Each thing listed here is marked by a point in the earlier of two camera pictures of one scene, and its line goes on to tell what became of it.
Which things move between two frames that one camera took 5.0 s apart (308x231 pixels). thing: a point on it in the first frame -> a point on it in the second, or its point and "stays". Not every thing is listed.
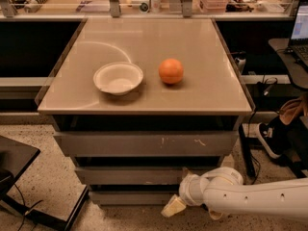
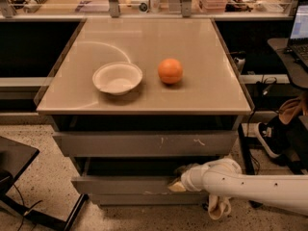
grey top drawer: x=146 y=143 stays
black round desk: x=297 y=71 stays
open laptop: x=298 y=43 stays
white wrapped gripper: x=187 y=189 -> x=188 y=179
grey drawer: x=134 y=174 -> x=131 y=186
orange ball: x=170 y=70 stays
